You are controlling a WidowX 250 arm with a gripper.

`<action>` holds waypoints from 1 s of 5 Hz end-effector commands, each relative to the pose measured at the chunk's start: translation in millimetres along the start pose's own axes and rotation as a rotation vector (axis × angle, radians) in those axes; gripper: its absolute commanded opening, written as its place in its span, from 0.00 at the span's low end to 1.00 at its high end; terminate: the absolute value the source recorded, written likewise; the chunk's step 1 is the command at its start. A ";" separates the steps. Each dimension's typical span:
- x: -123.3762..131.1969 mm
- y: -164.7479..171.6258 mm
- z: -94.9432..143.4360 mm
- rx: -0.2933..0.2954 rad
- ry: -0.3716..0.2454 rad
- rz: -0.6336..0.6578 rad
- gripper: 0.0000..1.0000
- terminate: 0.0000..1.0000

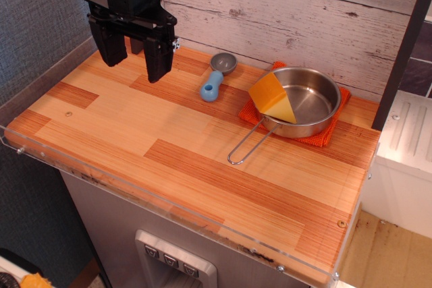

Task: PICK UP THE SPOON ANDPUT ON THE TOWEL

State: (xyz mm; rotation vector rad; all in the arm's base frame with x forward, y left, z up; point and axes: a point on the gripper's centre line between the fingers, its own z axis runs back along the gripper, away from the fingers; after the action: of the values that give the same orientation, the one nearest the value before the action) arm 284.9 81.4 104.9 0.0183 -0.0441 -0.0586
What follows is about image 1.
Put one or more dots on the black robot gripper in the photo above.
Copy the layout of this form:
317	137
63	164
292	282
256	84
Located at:
146	21

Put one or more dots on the blue handled grey spoon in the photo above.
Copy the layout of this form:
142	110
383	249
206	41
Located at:
222	64

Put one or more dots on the orange knitted towel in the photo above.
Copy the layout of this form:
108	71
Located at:
320	138

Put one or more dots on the yellow orange cheese wedge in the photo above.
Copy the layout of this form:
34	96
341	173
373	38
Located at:
270	98

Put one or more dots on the stainless steel pan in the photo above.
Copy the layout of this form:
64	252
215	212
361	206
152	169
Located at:
269	123

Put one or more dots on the grey toy fridge cabinet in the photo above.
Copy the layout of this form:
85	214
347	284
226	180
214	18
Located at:
112	221

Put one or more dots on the silver dispenser button panel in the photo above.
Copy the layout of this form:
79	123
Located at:
166	265

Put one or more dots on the clear acrylic table guard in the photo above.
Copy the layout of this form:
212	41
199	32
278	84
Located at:
289	205

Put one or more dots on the orange black object bottom left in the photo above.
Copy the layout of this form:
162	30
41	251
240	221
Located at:
28	281

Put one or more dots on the white toy cabinet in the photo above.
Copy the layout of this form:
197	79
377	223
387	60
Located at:
398	185

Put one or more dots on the dark vertical post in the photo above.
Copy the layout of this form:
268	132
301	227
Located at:
411	34

